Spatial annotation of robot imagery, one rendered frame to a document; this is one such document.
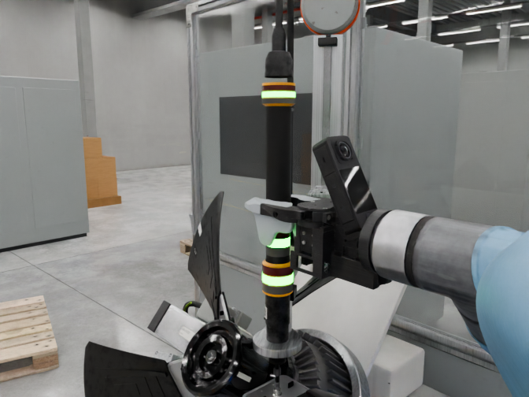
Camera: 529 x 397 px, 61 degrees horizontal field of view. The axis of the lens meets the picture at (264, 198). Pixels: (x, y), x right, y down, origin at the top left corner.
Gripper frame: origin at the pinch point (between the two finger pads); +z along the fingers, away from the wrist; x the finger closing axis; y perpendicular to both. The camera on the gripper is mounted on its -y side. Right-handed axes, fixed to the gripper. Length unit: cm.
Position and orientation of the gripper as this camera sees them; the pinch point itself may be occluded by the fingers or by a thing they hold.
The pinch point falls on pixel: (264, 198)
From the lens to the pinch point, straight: 63.6
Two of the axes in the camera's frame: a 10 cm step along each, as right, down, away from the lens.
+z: -6.7, -1.4, 7.3
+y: 0.0, 9.8, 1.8
